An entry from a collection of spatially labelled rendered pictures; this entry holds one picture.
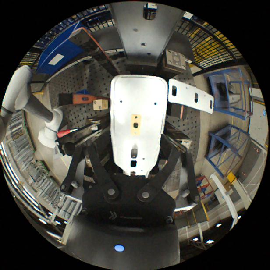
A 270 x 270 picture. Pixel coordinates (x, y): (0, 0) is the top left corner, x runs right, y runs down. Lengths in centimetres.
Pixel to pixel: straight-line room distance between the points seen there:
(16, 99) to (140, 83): 54
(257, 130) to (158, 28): 780
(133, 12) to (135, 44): 12
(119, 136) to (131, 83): 22
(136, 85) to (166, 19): 25
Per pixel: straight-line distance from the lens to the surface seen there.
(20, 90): 48
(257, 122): 776
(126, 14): 21
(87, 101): 26
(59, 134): 30
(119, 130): 33
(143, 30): 23
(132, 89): 31
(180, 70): 34
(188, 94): 38
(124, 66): 69
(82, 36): 28
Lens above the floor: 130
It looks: 67 degrees down
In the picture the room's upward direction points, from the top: 173 degrees counter-clockwise
